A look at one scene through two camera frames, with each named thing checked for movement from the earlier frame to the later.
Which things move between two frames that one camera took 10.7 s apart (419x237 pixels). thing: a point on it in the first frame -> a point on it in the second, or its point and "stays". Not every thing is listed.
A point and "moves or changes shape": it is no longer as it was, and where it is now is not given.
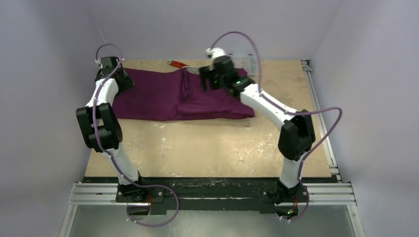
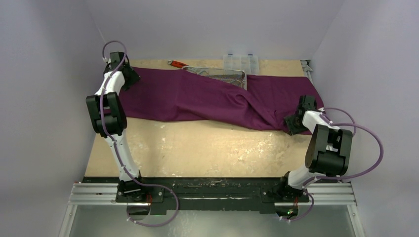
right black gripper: [204, 77] -> [292, 122]
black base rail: [202, 195] stays
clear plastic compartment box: [249, 62] stays
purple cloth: [176, 94] moves or changes shape
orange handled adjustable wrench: [177, 63] stays
